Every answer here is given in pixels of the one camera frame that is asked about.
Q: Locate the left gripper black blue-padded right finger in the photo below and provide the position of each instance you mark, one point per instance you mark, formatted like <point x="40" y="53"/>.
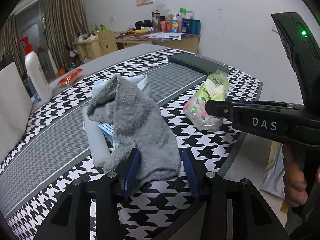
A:
<point x="195" y="172"/>

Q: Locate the striped brown curtain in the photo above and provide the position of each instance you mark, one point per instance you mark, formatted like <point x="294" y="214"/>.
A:
<point x="64" y="20"/>

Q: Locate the dark green notebook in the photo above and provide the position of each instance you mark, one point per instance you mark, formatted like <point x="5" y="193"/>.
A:
<point x="198" y="64"/>

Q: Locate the light blue face mask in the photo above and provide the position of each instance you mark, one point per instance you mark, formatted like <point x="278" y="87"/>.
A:
<point x="142" y="82"/>

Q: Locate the teal blue bottle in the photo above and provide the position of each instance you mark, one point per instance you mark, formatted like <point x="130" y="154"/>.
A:
<point x="195" y="27"/>

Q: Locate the blue clear spray bottle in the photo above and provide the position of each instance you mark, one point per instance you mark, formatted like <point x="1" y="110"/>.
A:
<point x="30" y="87"/>

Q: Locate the white foam stick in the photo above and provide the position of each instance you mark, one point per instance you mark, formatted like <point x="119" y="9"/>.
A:
<point x="97" y="142"/>

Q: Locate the green tissue packet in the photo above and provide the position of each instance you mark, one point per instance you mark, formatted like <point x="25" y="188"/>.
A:
<point x="214" y="88"/>

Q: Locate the wooden desk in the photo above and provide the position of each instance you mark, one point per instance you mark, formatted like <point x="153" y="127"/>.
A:
<point x="90" y="47"/>

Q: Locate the white red pump lotion bottle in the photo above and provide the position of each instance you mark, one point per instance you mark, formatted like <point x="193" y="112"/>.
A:
<point x="35" y="71"/>

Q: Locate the white paper sheets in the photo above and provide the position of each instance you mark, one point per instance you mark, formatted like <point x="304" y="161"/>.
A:
<point x="171" y="36"/>

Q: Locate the dark thermos bottle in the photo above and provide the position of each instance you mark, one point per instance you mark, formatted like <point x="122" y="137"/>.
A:
<point x="156" y="24"/>

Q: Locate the right hand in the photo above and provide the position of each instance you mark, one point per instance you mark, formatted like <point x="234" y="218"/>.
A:
<point x="294" y="181"/>

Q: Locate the red orange snack packet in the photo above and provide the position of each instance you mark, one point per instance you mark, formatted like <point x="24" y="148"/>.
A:
<point x="71" y="78"/>

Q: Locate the wooden smiley chair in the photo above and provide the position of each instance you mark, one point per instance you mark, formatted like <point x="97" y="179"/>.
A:
<point x="107" y="42"/>

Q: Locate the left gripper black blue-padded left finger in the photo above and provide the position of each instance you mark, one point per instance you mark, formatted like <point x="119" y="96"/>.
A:
<point x="123" y="179"/>

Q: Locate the grey sock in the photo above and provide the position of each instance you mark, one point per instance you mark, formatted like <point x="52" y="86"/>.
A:
<point x="138" y="123"/>

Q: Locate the houndstooth table mat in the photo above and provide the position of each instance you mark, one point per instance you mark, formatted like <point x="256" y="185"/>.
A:
<point x="54" y="150"/>

